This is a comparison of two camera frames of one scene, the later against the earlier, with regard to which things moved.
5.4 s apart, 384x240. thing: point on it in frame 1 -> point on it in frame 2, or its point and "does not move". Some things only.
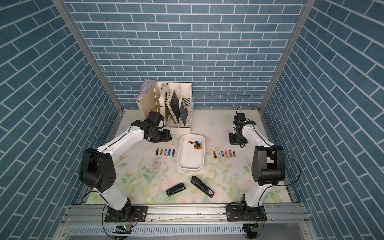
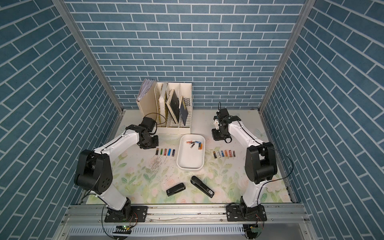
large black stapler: [201, 186] does not move
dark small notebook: [183, 111] does not move
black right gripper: [231, 140] -> [215, 137]
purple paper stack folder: [146, 84] does not move
